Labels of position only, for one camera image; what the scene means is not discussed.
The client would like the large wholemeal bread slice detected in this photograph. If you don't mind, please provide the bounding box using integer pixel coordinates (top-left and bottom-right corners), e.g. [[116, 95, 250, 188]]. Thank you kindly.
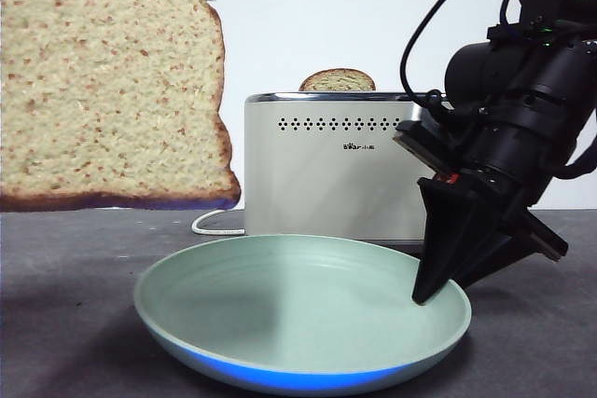
[[0, 0, 243, 213]]

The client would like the pale green plate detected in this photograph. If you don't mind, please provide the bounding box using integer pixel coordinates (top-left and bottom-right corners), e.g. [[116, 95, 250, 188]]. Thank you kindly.
[[133, 233, 472, 393]]

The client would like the cream steel toaster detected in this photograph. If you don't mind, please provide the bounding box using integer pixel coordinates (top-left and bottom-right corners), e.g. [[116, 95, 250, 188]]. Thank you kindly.
[[243, 90, 452, 245]]

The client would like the small wholemeal bread slice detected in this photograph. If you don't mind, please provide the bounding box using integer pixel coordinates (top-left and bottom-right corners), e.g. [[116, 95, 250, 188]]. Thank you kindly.
[[298, 69, 377, 92]]

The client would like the dark right arm strap cable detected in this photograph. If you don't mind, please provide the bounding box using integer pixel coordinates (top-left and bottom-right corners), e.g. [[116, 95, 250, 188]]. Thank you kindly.
[[554, 131, 597, 181]]

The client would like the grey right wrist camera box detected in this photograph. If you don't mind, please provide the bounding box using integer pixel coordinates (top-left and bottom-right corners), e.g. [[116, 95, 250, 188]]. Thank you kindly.
[[391, 118, 461, 176]]

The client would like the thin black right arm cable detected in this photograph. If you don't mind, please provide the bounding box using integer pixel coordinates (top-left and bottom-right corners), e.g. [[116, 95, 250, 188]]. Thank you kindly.
[[400, 0, 491, 108]]

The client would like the white toaster power cord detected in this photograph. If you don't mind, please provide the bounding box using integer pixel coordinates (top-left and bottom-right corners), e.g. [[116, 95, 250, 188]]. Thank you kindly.
[[191, 209, 246, 236]]

